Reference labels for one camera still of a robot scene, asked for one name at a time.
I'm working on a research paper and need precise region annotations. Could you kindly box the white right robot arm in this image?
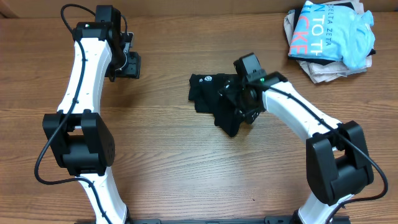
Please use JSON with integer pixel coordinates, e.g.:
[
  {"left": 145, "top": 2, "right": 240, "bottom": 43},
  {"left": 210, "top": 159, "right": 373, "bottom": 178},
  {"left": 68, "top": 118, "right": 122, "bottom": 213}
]
[{"left": 220, "top": 54, "right": 374, "bottom": 223}]

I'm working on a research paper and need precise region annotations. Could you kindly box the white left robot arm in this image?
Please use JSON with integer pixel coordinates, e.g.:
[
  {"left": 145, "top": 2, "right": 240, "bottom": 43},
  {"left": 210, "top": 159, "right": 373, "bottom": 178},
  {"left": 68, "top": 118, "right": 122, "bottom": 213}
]
[{"left": 34, "top": 5, "right": 141, "bottom": 223}]

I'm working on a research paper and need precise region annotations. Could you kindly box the black t-shirt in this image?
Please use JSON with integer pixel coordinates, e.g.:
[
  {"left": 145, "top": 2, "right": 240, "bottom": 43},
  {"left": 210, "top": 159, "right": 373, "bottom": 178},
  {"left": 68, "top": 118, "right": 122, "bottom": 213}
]
[{"left": 188, "top": 73, "right": 243, "bottom": 138}]

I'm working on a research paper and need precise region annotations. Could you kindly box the light blue printed t-shirt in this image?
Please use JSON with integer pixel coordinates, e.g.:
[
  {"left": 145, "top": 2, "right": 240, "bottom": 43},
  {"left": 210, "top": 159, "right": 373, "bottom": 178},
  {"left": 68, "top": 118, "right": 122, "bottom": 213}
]
[{"left": 288, "top": 0, "right": 376, "bottom": 70}]

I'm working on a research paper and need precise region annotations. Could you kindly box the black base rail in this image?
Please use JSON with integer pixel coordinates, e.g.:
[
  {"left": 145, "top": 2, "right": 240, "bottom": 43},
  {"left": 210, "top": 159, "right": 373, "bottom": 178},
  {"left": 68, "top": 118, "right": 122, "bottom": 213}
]
[{"left": 127, "top": 216, "right": 294, "bottom": 224}]

